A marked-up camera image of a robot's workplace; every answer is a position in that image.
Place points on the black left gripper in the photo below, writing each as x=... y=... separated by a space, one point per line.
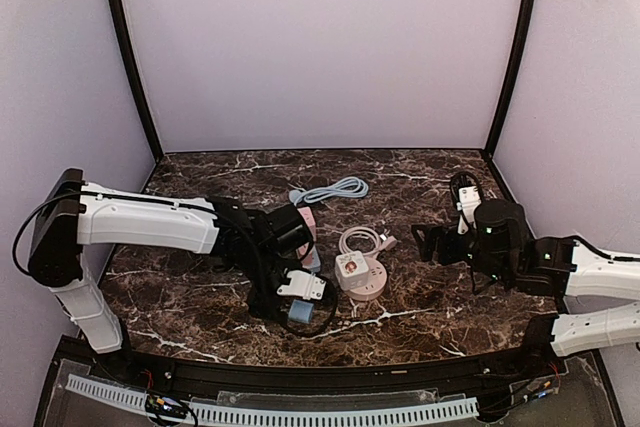
x=267 y=297

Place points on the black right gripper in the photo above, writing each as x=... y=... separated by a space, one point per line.
x=438 y=242

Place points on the pink cube socket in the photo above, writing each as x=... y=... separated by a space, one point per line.
x=309 y=219

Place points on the round pink socket hub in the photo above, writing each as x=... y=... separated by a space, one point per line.
x=375 y=285

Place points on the small blue plug adapter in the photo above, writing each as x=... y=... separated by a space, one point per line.
x=301 y=311

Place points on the white cube socket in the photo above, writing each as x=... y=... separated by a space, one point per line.
x=351 y=270

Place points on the small pink plug adapter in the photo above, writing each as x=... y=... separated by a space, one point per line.
x=305 y=253

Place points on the light blue power strip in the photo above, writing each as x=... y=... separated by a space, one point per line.
x=312 y=261

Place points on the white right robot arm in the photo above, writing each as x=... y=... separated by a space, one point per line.
x=561 y=267

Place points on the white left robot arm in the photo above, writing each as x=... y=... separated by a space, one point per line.
x=78 y=213

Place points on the black front frame rail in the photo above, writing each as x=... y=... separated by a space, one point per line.
x=478 y=374

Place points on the white slotted cable duct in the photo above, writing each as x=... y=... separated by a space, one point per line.
x=207 y=414

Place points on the black right frame post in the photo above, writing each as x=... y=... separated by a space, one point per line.
x=510 y=77

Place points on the black frame post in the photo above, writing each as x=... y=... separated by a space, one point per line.
x=133 y=76
x=510 y=77

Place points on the black left frame post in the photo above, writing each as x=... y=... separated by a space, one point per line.
x=133 y=76

